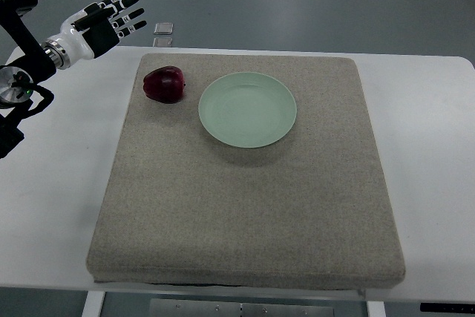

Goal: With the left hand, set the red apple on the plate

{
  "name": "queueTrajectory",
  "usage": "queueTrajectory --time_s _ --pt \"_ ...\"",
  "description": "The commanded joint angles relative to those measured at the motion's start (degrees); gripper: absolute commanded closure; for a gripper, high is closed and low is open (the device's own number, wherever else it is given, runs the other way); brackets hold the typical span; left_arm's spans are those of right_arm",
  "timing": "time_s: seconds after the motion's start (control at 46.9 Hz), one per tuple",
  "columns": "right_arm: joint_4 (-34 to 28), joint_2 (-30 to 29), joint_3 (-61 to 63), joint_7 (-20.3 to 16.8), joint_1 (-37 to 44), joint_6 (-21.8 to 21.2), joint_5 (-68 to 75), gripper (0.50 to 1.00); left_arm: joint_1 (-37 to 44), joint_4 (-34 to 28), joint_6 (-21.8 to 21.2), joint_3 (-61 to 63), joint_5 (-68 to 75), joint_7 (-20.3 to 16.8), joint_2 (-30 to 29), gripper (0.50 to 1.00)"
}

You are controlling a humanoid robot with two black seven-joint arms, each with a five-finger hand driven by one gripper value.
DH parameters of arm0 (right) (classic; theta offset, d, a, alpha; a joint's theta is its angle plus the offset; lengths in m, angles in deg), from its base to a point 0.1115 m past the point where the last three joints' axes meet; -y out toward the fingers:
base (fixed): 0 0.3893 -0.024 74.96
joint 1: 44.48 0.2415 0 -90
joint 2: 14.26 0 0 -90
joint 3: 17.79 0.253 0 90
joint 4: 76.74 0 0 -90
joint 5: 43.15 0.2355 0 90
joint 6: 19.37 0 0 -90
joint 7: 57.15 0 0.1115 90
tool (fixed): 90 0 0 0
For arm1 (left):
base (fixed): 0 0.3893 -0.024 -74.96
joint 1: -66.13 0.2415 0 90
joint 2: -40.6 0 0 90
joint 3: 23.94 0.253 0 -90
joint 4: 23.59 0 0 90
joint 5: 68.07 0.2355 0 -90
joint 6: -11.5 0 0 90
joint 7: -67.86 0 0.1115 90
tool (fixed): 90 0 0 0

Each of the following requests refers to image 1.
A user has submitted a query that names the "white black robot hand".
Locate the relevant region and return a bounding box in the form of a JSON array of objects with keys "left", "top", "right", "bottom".
[{"left": 42, "top": 0, "right": 146, "bottom": 70}]

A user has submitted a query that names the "dark red apple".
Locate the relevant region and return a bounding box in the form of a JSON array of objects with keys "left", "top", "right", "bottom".
[{"left": 142, "top": 66, "right": 186, "bottom": 104}]

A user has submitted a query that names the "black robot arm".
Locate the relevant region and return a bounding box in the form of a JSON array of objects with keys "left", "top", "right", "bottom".
[{"left": 1, "top": 0, "right": 56, "bottom": 158}]

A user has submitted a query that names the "lower floor socket plate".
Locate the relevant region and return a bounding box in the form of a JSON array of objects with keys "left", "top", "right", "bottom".
[{"left": 153, "top": 36, "right": 173, "bottom": 48}]

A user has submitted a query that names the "floor socket plate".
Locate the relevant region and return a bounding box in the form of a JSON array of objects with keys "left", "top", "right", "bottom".
[
  {"left": 153, "top": 36, "right": 173, "bottom": 48},
  {"left": 154, "top": 22, "right": 174, "bottom": 36}
]

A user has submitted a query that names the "upper floor socket plate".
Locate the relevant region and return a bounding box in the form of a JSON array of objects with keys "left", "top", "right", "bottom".
[{"left": 154, "top": 22, "right": 174, "bottom": 36}]

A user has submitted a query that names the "light green plate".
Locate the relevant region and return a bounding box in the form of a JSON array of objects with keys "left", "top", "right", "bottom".
[{"left": 198, "top": 72, "right": 298, "bottom": 148}]

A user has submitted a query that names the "beige fabric cushion mat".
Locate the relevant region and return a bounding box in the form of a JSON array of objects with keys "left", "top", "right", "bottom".
[{"left": 86, "top": 53, "right": 405, "bottom": 290}]

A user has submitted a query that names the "black table control panel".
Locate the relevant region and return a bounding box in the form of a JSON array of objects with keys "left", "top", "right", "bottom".
[{"left": 419, "top": 302, "right": 475, "bottom": 314}]

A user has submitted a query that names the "metal table base plate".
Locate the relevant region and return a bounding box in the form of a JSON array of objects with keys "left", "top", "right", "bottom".
[{"left": 148, "top": 298, "right": 335, "bottom": 317}]

